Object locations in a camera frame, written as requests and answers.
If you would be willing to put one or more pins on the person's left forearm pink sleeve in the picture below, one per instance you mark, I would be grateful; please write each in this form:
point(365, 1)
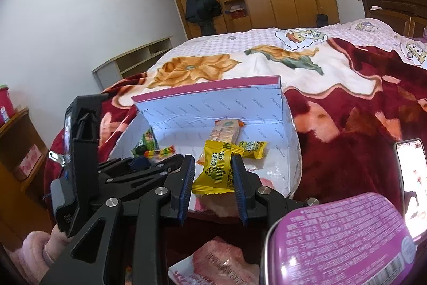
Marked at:
point(26, 255)

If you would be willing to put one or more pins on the orange cracker packet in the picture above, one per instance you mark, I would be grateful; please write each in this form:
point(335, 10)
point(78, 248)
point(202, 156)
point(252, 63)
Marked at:
point(225, 134)

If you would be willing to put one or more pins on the purple oval tin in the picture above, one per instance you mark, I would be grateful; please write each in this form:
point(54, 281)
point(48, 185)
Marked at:
point(340, 238)

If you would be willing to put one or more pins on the red floral blanket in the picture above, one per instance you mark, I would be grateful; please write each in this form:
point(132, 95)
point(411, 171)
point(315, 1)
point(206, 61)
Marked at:
point(350, 118)

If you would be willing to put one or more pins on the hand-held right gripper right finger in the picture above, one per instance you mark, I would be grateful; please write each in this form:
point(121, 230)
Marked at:
point(241, 195)

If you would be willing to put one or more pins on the smartphone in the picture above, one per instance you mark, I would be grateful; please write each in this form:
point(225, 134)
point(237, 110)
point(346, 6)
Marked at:
point(413, 178)

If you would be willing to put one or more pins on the wooden nightstand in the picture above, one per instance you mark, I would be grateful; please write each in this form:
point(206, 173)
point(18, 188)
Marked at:
point(20, 198)

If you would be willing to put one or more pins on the pink tissue box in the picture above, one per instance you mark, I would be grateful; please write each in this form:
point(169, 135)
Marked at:
point(28, 163)

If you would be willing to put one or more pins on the yellow candy packet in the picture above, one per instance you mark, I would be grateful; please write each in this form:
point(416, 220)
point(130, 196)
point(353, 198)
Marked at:
point(215, 171)

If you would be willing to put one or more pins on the pink plastic jar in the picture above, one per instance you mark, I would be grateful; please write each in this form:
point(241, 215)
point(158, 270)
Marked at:
point(6, 104)

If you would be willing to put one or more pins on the green snack packet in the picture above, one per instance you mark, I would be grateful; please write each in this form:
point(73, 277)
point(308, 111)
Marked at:
point(146, 139)

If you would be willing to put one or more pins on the low grey shelf unit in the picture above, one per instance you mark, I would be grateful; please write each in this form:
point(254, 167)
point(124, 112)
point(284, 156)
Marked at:
point(113, 66)

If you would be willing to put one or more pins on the red folded cloth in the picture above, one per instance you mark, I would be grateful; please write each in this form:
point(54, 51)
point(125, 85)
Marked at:
point(236, 13)

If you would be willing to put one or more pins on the wooden bed headboard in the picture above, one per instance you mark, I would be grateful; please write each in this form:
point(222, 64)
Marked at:
point(397, 4)

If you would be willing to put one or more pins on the white cardboard box pink rim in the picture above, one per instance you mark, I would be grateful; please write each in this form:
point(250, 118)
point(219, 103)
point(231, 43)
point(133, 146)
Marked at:
point(213, 104)

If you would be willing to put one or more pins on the pink checked bedsheet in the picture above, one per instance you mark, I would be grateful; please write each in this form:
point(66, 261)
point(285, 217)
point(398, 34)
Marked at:
point(233, 38)

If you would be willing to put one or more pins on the person's left hand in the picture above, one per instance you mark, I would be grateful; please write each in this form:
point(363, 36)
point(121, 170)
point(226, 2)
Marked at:
point(55, 245)

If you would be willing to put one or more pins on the striped candy stick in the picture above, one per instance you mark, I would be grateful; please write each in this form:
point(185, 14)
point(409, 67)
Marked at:
point(160, 151)

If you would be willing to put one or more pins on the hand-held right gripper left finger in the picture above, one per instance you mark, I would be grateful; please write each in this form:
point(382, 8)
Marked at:
point(186, 191)

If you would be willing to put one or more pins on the small green yellow packet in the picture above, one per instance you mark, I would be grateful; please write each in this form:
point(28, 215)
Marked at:
point(253, 148)

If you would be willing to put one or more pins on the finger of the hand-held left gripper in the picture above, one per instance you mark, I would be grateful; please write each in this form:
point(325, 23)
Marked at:
point(123, 168)
point(150, 180)

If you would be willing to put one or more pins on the dark hanging clothes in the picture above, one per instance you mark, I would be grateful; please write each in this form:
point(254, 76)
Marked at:
point(201, 8)

